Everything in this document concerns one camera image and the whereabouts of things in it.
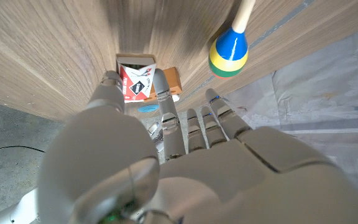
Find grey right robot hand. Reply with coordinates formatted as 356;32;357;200
147;121;165;153

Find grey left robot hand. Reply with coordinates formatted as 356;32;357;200
37;68;358;224

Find orange wooden block with holes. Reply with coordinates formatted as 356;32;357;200
144;67;183;103

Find colourful striped wooden maraca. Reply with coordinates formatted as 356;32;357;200
208;0;256;79

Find blue round disc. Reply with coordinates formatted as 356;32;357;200
137;104;160;113

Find printed window backdrop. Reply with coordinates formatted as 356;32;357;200
178;21;358;218

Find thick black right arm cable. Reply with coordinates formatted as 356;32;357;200
0;145;46;157

